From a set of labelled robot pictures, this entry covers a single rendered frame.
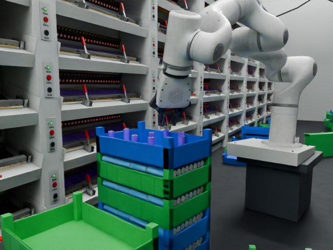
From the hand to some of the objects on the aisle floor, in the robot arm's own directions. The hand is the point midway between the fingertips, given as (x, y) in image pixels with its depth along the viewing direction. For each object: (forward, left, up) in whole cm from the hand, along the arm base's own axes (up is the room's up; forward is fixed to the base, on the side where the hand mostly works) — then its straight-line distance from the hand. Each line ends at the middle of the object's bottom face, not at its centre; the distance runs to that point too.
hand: (168, 118), depth 90 cm
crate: (-13, -209, -35) cm, 212 cm away
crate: (+36, -151, -35) cm, 159 cm away
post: (+60, -57, -48) cm, 95 cm away
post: (+50, +13, -53) cm, 74 cm away
